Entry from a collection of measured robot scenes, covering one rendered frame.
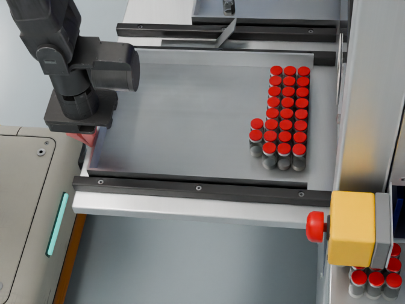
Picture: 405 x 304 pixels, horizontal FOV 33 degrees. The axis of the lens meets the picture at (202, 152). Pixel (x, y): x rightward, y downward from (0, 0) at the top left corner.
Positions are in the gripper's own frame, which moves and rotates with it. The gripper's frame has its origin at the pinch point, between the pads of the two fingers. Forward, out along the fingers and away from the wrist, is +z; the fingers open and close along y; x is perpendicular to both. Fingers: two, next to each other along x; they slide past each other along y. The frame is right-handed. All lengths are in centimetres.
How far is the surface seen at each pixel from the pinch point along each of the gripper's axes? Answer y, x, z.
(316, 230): 35.9, -19.7, -11.7
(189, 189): 17.1, -7.9, -0.2
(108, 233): -20, 31, 91
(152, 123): 8.7, 5.7, 1.8
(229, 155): 22.4, -0.1, 1.4
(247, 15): 22.3, 31.8, 1.5
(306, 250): 38, 30, 89
